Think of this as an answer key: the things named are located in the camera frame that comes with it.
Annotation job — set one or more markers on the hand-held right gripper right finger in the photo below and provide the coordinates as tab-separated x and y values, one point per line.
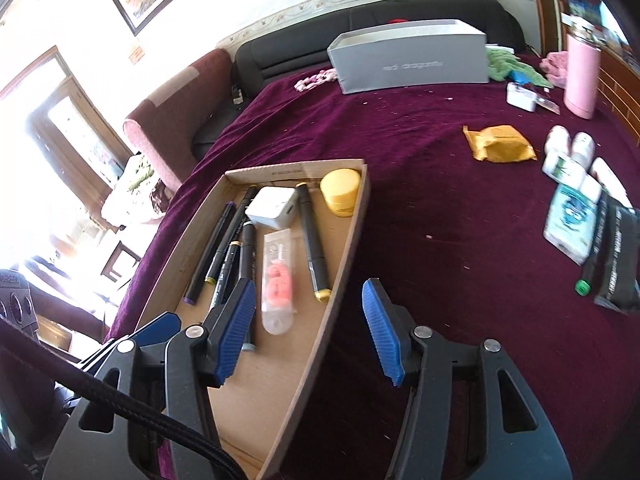
382	330

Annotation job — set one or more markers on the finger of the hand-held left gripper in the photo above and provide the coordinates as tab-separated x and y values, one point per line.
157	327
102	355

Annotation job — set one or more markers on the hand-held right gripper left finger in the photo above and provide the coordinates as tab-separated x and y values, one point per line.
235	335

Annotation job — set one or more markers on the clear tube orange contents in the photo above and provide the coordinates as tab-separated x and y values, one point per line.
277	280

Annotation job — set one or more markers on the black marker grey cap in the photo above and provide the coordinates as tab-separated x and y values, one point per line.
248	260

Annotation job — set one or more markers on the shallow cardboard box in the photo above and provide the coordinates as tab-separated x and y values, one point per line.
250	420

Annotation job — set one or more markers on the black marker purple cap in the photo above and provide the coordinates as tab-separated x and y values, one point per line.
210	250

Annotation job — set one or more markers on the yellow snack packet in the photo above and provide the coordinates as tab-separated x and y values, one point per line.
500	144

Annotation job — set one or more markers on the wooden side table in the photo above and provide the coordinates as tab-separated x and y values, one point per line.
120	262

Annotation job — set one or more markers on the grey panel with round holes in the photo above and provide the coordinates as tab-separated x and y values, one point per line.
17	300

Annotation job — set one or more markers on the black marker yellow caps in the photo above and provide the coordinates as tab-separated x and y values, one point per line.
230	230
312	240

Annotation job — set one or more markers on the white charger cube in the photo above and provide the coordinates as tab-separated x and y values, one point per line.
272	207

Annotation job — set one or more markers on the yellow round container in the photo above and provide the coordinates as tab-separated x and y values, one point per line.
340	192

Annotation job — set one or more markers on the black marker green cap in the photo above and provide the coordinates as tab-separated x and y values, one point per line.
582	287

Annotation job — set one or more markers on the turquoise tissue pack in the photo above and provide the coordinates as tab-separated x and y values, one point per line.
567	225

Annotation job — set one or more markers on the black plug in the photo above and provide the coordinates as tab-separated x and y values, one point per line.
237	96

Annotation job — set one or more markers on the black printed packet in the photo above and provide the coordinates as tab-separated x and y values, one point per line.
620	260

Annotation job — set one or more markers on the white bottle red label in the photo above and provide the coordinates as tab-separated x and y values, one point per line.
556	140

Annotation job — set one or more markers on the grey shoebox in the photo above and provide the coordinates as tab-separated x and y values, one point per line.
410	67

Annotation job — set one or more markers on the white pale pink bottle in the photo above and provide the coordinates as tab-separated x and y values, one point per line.
583	147

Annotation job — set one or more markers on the white plastic case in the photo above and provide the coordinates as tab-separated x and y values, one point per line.
522	96

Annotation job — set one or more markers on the small clear brown packet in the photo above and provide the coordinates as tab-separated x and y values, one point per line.
549	105

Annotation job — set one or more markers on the small blue object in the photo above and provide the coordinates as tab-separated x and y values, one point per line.
522	78

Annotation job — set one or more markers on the green cloth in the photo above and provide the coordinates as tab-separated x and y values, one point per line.
505	65

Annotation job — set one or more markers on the pink cloth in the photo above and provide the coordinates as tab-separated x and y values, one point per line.
554	65

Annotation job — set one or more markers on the pink tumbler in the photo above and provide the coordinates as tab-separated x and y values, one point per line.
582	75

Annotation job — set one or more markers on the wooden shelf unit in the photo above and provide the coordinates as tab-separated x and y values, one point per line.
620	85

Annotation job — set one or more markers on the wooden window frame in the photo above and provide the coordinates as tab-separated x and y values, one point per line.
65	90

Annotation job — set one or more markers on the small wall sticker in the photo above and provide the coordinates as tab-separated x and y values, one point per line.
136	54

